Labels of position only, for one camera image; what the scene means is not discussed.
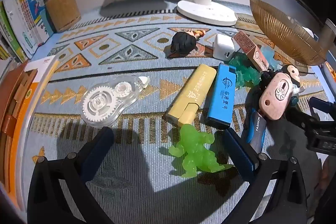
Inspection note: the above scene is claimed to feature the green translucent monster figure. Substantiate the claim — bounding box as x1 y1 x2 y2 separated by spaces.
168 124 233 179

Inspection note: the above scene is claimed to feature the blue patterned table mat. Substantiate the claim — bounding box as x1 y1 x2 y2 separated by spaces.
21 0 336 224

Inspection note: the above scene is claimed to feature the green book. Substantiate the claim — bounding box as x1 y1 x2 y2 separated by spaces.
0 1 26 62

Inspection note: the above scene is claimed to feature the white charger plug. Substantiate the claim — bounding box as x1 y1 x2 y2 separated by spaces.
213 34 236 61

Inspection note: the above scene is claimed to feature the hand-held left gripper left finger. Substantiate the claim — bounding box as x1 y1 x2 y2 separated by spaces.
28 126 114 224

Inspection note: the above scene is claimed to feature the brown wooden organizer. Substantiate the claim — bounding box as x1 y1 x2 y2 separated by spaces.
0 60 39 189

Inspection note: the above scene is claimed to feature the blue black fashion knife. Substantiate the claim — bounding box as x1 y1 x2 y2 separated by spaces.
246 105 269 154

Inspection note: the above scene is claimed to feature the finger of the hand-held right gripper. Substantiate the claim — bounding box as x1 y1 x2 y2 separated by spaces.
309 97 336 116
285 105 328 134

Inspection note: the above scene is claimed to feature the small pink carton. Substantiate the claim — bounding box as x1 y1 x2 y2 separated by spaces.
233 30 270 72

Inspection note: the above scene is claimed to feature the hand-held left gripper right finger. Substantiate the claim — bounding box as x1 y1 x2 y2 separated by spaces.
223 127 307 224

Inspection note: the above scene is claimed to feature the dark green translucent figure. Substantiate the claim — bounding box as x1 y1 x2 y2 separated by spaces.
228 52 262 89

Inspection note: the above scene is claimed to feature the black-haired doll figurine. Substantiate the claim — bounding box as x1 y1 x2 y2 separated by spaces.
168 28 211 58

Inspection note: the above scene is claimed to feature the grey monitor stand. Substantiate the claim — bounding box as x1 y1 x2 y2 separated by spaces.
317 18 336 54

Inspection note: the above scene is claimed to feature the yellow lighter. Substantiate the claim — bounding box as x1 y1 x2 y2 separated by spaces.
166 64 217 127

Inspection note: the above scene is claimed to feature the blue cover book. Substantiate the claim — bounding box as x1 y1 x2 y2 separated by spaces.
18 0 58 44

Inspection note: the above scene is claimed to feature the pink utility knife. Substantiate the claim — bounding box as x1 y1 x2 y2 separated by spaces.
259 72 294 120

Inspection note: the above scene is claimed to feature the gold ribbed bowl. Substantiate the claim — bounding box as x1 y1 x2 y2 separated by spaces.
249 0 327 66

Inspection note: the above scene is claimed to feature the brown pen holder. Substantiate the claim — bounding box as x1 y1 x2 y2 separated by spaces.
45 0 81 33

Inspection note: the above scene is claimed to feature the blue lighter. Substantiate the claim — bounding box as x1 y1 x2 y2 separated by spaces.
205 63 238 128

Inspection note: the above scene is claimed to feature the orange and white box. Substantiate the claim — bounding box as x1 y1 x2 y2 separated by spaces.
7 55 61 211

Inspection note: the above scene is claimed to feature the clear correction tape dispenser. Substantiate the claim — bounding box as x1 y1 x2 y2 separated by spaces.
81 75 150 129

